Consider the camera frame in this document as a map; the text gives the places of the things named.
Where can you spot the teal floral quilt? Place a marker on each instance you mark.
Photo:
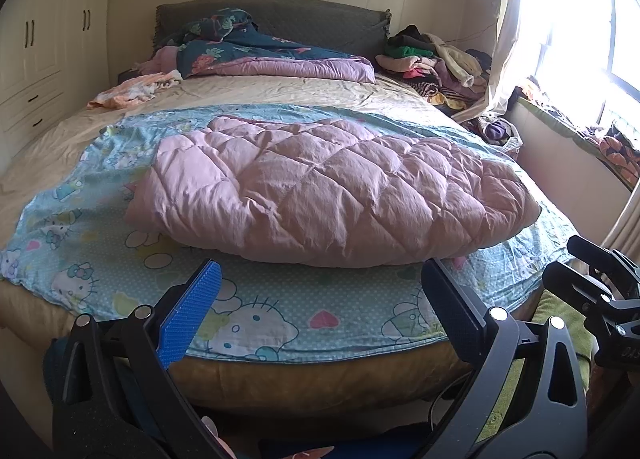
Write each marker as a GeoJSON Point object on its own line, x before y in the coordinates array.
{"type": "Point", "coordinates": [280, 49]}

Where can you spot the green floor mat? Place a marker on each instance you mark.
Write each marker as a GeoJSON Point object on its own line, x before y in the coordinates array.
{"type": "Point", "coordinates": [565, 309]}

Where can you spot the bag with purple cloth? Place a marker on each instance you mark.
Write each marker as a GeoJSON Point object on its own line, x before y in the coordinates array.
{"type": "Point", "coordinates": [497, 131]}

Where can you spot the pink slipper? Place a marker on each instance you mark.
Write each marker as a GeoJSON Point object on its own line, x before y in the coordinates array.
{"type": "Point", "coordinates": [217, 436]}

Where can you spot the green window sill cover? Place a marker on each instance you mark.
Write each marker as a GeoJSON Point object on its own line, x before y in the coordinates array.
{"type": "Point", "coordinates": [560, 124]}

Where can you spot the cream wardrobe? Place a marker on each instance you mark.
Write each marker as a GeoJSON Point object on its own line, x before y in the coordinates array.
{"type": "Point", "coordinates": [40, 39]}

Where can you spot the blue cartoon print sheet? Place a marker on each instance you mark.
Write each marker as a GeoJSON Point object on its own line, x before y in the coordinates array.
{"type": "Point", "coordinates": [100, 239]}

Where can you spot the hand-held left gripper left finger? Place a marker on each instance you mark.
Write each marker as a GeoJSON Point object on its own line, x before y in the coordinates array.
{"type": "Point", "coordinates": [192, 309]}

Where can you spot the cream curtain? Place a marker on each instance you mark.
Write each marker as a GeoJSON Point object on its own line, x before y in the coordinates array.
{"type": "Point", "coordinates": [510, 14]}

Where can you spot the pile of clothes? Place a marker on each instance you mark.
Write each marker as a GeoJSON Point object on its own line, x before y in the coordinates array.
{"type": "Point", "coordinates": [435, 69]}

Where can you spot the orange black patterned cloth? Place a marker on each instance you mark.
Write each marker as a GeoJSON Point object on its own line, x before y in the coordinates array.
{"type": "Point", "coordinates": [620, 151]}

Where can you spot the bed with grey headboard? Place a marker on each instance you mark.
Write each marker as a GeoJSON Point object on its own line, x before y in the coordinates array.
{"type": "Point", "coordinates": [300, 89]}

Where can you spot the person's dark blue pants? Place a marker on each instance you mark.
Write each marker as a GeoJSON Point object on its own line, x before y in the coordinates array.
{"type": "Point", "coordinates": [325, 436]}

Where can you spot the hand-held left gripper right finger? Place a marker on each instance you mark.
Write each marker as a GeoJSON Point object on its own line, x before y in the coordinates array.
{"type": "Point", "coordinates": [450, 304]}

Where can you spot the peach floral garment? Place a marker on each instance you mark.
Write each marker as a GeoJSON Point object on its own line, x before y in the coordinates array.
{"type": "Point", "coordinates": [130, 91]}

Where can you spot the pink cloth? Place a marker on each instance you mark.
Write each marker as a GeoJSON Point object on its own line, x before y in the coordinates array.
{"type": "Point", "coordinates": [165, 59]}

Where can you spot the pink quilted jacket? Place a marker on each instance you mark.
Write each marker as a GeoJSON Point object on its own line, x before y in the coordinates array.
{"type": "Point", "coordinates": [325, 189]}

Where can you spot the window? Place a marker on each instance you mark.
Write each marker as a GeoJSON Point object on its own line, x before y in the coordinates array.
{"type": "Point", "coordinates": [585, 39]}

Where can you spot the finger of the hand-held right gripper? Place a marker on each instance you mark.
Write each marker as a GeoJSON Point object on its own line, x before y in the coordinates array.
{"type": "Point", "coordinates": [600, 254]}
{"type": "Point", "coordinates": [575, 284]}

